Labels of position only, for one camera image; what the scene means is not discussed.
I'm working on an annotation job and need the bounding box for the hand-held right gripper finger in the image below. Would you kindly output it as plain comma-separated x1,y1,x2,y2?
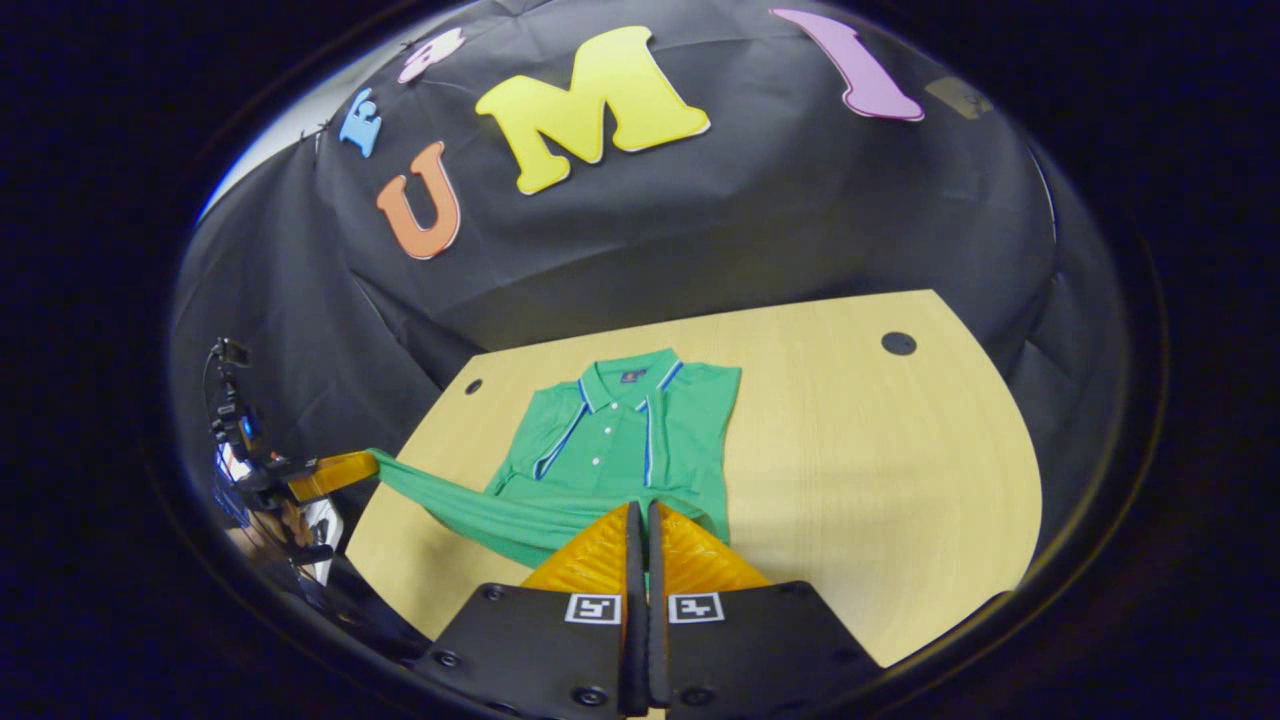
647,500,886,719
410,502,646,719

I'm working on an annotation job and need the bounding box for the black backdrop cloth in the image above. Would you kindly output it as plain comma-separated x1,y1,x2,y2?
170,0,1131,561

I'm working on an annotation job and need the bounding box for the green T-shirt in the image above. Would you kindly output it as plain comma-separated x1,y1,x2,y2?
368,348,743,571

